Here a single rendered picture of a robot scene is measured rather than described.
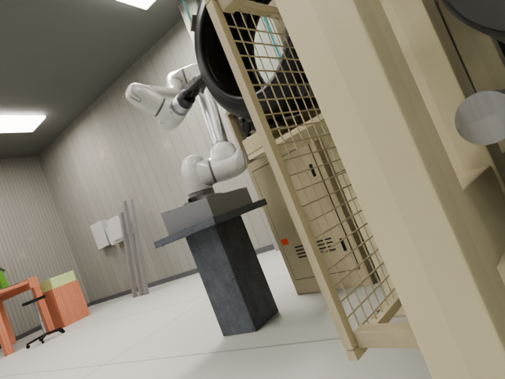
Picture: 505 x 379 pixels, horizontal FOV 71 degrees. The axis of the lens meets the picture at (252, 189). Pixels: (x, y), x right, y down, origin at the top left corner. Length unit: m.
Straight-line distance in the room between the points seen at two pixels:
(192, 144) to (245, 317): 4.00
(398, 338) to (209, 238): 1.50
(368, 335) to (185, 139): 5.30
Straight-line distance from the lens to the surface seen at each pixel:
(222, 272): 2.02
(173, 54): 5.98
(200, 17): 1.50
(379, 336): 0.66
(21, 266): 8.76
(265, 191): 2.27
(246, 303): 2.01
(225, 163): 2.06
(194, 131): 5.65
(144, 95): 1.78
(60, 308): 6.89
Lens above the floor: 0.60
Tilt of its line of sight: 3 degrees up
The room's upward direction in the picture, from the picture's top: 22 degrees counter-clockwise
